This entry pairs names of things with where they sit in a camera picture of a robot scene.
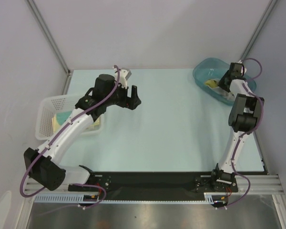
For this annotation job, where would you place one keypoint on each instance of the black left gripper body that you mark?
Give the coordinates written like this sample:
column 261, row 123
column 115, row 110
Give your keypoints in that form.
column 119, row 98

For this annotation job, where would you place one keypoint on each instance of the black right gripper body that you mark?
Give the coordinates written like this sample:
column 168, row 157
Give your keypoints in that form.
column 223, row 81

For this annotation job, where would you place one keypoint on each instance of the grey yellow towel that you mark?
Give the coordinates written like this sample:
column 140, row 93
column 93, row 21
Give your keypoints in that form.
column 219, row 93

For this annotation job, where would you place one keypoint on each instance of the green towel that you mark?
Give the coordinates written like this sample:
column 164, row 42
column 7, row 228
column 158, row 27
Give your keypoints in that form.
column 62, row 117

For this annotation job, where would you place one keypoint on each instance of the yellow face towel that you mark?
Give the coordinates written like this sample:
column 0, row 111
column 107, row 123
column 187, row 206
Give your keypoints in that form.
column 94, row 127

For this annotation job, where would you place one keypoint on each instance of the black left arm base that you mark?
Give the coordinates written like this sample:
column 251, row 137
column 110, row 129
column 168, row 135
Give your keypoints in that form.
column 103, row 180

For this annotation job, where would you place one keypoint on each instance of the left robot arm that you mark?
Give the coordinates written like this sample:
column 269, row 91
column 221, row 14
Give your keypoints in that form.
column 43, row 164

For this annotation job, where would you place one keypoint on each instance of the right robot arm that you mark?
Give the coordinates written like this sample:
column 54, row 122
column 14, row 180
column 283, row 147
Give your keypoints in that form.
column 245, row 117

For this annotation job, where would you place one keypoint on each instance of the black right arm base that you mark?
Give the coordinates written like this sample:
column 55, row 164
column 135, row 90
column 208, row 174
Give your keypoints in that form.
column 218, row 181

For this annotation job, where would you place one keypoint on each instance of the teal plastic basin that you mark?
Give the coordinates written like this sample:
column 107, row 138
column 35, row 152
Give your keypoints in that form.
column 214, row 68

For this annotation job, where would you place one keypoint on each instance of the white perforated plastic basket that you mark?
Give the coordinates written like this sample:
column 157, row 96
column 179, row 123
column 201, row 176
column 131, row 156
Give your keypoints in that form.
column 48, row 108

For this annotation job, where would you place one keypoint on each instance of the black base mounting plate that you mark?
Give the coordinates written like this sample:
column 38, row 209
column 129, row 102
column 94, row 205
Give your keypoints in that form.
column 161, row 190

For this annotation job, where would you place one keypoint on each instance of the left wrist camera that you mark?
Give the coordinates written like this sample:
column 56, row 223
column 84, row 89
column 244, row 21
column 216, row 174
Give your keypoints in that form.
column 124, row 76

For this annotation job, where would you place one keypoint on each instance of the right rear aluminium post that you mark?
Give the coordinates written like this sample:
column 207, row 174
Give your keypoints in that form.
column 262, row 22

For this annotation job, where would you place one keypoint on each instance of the aluminium post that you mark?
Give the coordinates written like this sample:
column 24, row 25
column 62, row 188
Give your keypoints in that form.
column 47, row 33
column 262, row 22

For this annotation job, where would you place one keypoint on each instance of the left rear aluminium post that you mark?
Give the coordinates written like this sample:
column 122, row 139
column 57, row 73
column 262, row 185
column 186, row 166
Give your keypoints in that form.
column 47, row 33

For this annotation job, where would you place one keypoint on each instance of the aluminium front frame rail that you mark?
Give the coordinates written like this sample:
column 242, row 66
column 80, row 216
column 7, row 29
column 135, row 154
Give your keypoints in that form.
column 257, row 184

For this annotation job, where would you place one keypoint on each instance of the light blue cable duct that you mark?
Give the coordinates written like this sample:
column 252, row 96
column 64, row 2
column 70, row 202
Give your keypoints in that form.
column 147, row 197

